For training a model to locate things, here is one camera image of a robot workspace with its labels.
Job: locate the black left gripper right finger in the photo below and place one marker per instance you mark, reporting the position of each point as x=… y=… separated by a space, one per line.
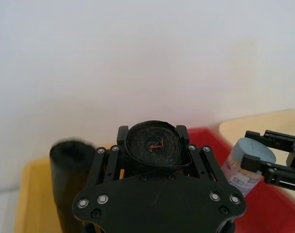
x=204 y=165

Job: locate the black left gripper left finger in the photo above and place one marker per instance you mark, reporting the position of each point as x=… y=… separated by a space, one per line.
x=108 y=165

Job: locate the clear toothpick jar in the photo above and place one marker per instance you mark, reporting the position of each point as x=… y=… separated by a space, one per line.
x=249 y=149

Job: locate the plain black bag roll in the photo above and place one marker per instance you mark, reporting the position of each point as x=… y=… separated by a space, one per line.
x=69 y=174

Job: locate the red plastic bin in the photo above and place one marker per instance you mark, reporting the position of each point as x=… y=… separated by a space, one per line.
x=266 y=211

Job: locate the yellow plastic bin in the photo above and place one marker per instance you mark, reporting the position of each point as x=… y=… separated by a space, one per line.
x=38 y=194

